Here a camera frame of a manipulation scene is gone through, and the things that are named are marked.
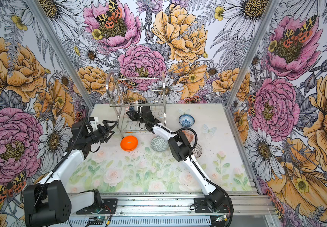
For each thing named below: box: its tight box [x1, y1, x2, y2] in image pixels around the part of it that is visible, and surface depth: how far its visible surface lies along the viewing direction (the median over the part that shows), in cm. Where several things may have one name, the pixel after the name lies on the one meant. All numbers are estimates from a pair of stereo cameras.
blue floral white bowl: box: [178, 113, 196, 128], surface depth 111 cm
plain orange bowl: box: [120, 135, 139, 152], surface depth 96 cm
